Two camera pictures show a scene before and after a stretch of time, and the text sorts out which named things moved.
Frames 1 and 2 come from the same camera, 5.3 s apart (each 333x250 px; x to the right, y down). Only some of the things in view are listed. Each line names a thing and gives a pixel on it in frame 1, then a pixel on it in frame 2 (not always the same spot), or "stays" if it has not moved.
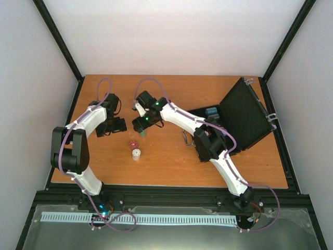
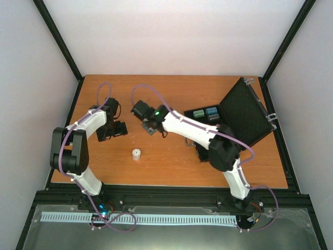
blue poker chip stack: x=211 y=111 stays
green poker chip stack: x=143 y=134 to x=198 y=113
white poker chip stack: x=136 y=154 stays
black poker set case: x=242 y=116 stays
